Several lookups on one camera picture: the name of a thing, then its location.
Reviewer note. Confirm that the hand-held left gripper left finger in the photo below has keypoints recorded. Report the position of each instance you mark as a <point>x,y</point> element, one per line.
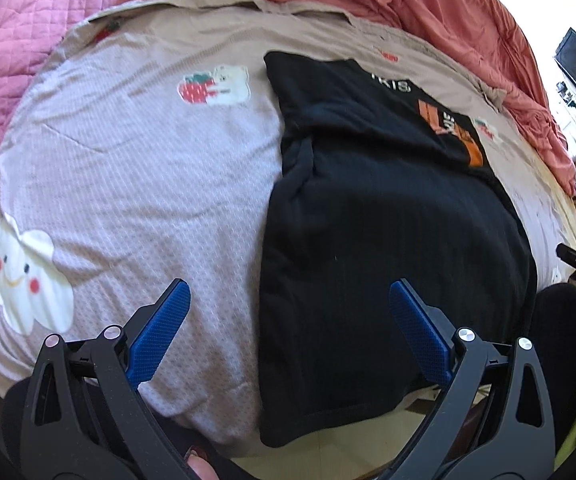
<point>160,332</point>

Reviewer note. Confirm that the pink quilted pillow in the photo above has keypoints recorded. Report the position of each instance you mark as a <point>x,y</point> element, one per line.
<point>28,35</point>

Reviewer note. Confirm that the printed grey-pink blanket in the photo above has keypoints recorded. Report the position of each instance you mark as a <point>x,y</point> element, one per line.
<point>143,170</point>

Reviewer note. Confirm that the person's right leg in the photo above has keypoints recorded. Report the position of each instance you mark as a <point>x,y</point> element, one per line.
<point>557,330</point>

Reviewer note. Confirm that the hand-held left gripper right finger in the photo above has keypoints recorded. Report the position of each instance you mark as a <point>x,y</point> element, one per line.
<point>420,335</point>

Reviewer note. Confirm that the black sweater with orange cuffs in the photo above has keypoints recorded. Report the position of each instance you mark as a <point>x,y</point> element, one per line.
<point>367,240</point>

